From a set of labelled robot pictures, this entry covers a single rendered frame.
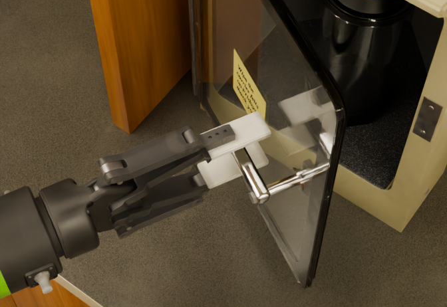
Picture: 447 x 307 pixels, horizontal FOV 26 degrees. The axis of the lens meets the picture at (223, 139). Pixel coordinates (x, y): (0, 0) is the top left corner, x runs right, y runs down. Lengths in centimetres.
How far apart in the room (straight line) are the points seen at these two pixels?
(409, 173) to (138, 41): 36
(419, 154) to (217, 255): 30
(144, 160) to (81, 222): 8
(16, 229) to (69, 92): 47
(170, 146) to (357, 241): 39
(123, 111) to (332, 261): 33
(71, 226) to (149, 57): 37
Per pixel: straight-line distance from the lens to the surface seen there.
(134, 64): 121
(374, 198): 122
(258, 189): 96
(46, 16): 144
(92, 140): 131
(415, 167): 112
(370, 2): 105
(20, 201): 94
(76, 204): 93
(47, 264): 93
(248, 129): 97
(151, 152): 92
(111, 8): 109
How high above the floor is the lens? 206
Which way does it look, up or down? 59 degrees down
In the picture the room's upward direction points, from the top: straight up
